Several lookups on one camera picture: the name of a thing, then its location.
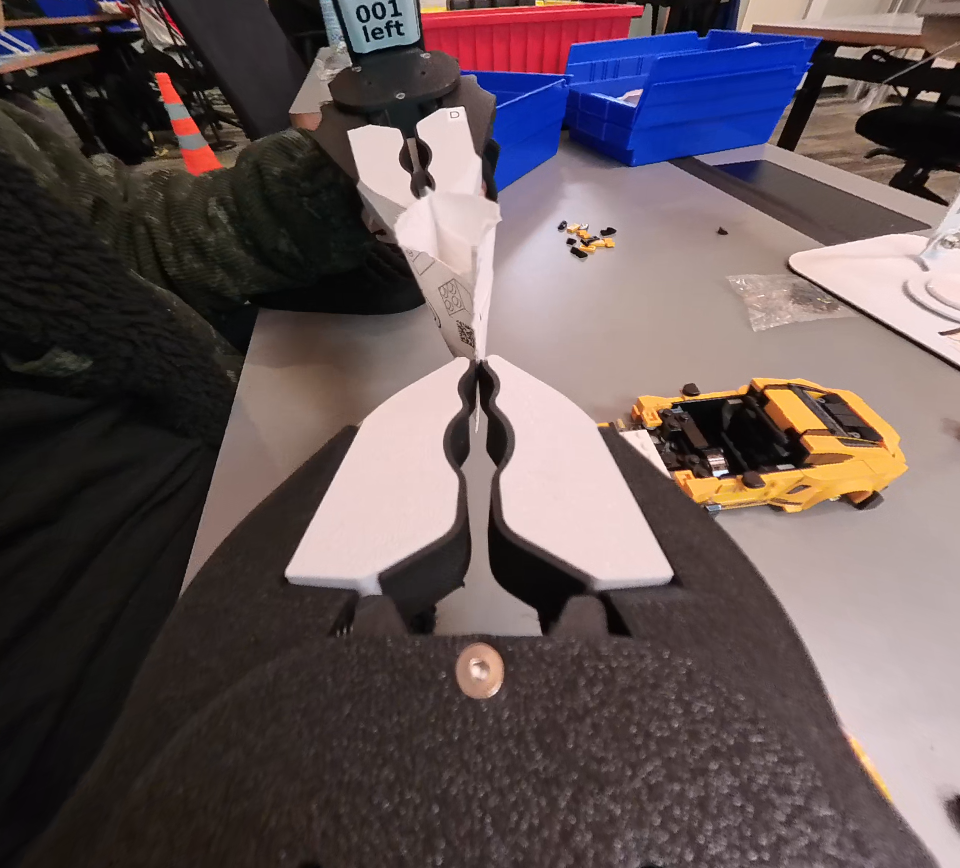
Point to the orange traffic cone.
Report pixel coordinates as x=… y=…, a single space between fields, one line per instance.
x=187 y=133

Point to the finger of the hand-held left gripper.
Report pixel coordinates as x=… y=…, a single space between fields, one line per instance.
x=379 y=155
x=454 y=148

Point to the pile of small lego pieces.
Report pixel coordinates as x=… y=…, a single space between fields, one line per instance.
x=589 y=239

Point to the yellow lego side panel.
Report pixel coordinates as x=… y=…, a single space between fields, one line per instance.
x=870 y=767

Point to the white paper bag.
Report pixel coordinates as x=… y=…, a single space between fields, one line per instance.
x=457 y=245

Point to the white book stand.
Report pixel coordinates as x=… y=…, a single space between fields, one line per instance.
x=862 y=283

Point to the red plastic bin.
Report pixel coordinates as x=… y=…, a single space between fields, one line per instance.
x=525 y=39

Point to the person's left hand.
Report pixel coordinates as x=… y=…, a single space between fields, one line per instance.
x=306 y=120

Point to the clear plastic bag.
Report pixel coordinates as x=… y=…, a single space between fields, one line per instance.
x=787 y=302

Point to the yellow lego car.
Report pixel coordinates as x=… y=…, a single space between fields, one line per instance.
x=795 y=433

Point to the person's left forearm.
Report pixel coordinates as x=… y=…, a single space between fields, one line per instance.
x=262 y=208

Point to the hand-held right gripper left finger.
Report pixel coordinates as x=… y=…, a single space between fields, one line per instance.
x=382 y=500

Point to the black office chair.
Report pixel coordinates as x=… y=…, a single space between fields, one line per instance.
x=907 y=125

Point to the black flag panel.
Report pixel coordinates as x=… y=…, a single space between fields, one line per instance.
x=210 y=20

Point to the black mesh chair armrest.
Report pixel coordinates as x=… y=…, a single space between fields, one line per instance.
x=337 y=298

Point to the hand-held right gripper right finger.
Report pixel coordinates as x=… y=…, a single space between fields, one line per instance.
x=577 y=500

